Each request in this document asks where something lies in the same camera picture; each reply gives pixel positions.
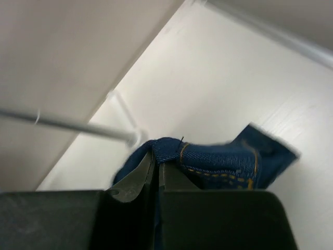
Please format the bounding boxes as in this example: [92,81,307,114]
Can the right white rack foot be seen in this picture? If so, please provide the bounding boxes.
[107,90,148,150]

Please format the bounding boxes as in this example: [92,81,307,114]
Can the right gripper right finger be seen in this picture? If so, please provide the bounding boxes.
[159,162,198,192]

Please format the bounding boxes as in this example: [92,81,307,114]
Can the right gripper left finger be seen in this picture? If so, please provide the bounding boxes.
[110,152,156,203]

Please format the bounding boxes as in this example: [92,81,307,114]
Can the right grey rack pole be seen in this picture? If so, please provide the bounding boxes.
[1,107,138,144]

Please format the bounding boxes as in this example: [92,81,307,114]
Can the dark blue jeans trousers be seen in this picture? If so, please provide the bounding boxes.
[112,124,299,190]

